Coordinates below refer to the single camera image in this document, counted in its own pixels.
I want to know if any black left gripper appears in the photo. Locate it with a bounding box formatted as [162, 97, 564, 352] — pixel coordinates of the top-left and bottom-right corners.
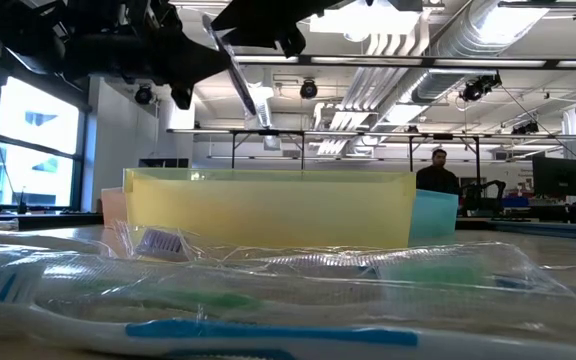
[62, 0, 232, 111]

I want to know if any purple toothbrush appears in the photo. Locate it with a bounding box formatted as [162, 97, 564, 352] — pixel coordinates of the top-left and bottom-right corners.
[112, 219, 269, 266]

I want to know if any green toothbrush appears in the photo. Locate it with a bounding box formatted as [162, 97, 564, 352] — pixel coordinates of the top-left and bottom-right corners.
[0, 234, 576, 331]

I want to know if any black ceiling spotlight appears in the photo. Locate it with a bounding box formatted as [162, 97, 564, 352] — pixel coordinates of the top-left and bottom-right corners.
[134, 83, 155, 106]
[511, 120, 541, 136]
[299, 78, 319, 100]
[459, 73, 503, 103]

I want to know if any rig overhead light bar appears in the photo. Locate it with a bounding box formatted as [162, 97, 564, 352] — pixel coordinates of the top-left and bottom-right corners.
[232, 53, 576, 70]

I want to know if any orange translucent plastic bin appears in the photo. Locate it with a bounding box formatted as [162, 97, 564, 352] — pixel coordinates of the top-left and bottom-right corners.
[100, 187, 129, 229]

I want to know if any yellow translucent plastic bin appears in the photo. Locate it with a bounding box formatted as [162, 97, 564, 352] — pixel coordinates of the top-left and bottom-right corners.
[122, 167, 418, 250]

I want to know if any person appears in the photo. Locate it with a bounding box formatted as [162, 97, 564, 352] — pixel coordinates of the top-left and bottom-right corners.
[415, 148, 462, 196]

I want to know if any teal translucent plastic bin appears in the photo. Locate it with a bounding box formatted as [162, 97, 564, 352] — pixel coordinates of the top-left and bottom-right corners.
[410, 189, 460, 240]

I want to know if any black computer monitor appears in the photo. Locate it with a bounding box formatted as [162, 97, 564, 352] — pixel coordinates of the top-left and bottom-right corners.
[532, 155, 576, 198]

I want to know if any black background desk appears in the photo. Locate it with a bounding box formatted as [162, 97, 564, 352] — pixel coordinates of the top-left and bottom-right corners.
[505, 202, 576, 225]

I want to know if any black background rig frame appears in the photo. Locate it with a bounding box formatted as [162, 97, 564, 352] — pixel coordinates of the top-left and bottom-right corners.
[166, 127, 484, 172]

